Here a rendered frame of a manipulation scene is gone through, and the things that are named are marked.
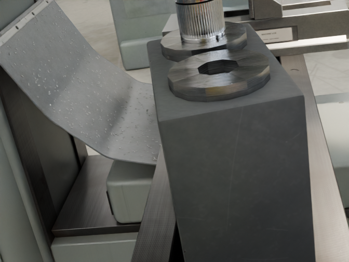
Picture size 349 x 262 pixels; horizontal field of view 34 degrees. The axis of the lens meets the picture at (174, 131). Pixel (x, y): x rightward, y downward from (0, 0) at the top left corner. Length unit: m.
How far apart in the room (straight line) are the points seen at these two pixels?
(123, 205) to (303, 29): 0.46
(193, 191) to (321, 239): 0.18
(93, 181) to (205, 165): 0.72
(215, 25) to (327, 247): 0.25
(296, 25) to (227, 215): 0.64
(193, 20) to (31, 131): 0.54
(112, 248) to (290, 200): 0.59
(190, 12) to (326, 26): 0.56
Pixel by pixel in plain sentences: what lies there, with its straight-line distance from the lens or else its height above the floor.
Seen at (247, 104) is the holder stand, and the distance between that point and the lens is 0.46.
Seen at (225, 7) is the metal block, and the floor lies 1.06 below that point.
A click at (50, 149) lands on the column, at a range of 1.12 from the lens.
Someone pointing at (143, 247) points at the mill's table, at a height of 0.97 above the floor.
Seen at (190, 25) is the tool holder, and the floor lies 1.18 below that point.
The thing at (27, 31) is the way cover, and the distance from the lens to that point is 1.04.
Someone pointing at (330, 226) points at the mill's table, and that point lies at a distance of 0.63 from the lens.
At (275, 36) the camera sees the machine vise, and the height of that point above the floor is 1.00.
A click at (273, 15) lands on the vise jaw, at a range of 1.08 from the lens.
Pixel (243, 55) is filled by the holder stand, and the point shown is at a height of 1.17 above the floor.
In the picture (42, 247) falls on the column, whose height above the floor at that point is 0.75.
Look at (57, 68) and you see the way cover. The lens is 1.04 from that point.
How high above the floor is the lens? 1.34
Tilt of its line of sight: 26 degrees down
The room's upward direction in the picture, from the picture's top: 10 degrees counter-clockwise
